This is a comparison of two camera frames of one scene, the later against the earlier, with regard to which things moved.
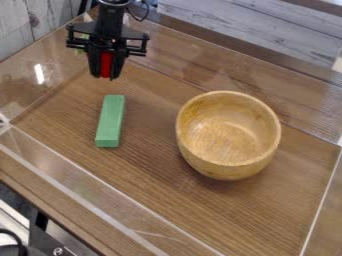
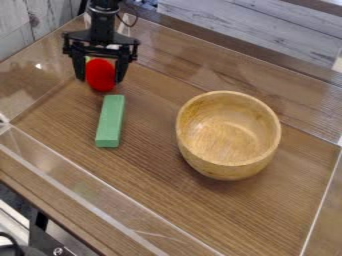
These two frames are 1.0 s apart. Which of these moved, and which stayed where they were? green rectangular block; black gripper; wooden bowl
Moved: black gripper
Stayed: green rectangular block; wooden bowl
